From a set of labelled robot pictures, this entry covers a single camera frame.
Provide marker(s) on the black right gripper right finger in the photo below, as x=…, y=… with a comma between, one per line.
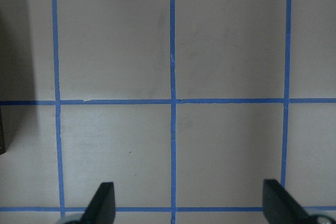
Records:
x=280, y=207

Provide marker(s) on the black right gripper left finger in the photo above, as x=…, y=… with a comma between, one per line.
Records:
x=101, y=208

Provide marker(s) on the dark wooden drawer cabinet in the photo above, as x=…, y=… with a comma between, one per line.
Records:
x=3, y=146

